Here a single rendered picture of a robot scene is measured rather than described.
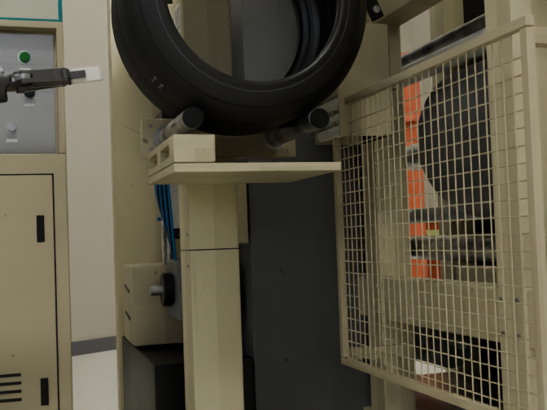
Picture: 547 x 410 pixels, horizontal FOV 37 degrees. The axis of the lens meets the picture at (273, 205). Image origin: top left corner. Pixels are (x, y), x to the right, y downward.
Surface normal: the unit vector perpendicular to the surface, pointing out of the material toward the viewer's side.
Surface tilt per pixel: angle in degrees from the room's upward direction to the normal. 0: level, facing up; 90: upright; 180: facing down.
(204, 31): 90
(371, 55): 90
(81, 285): 90
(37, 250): 90
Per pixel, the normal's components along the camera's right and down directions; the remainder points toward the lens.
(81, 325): 0.75, -0.05
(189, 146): 0.29, -0.05
